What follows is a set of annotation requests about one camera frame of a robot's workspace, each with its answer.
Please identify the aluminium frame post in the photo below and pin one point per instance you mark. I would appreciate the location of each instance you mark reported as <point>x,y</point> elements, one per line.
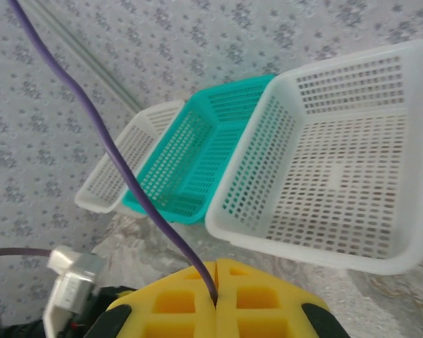
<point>91,63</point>

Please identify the white perforated plastic basket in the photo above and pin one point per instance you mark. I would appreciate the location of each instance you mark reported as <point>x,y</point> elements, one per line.
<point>91,200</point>
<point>232,229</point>

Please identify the teal perforated plastic basket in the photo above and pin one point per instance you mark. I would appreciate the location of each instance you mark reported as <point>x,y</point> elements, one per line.
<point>187,216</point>

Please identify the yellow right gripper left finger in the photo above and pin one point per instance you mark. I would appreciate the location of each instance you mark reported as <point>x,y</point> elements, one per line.
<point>169,310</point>

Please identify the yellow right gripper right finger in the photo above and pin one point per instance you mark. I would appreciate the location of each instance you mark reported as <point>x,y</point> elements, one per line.
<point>268,310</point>

